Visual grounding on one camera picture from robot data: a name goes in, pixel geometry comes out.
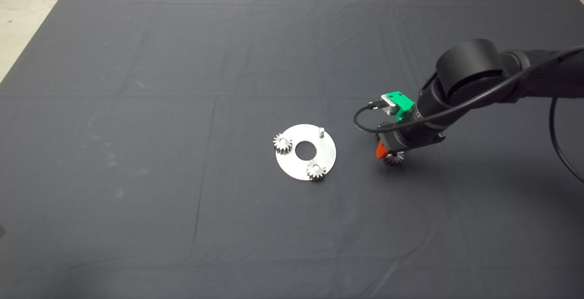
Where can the dark grey table cloth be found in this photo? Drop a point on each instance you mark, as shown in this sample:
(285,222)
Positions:
(137,153)

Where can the small steel gear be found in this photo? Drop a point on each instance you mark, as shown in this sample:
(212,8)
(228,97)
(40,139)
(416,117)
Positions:
(315,170)
(396,158)
(282,144)

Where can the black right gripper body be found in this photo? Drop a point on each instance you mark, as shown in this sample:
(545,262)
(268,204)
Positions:
(406,135)

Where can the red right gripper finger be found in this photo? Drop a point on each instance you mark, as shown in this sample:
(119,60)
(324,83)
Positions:
(382,152)

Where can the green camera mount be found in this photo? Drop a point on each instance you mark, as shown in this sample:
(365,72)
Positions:
(404,102)

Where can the small silver camera box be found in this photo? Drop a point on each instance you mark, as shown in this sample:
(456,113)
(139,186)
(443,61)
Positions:
(388,106)

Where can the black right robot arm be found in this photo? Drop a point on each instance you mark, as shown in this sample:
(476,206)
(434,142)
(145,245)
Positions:
(470,66)

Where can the round metal plate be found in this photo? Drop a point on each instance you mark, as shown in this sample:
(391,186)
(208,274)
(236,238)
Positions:
(292,166)

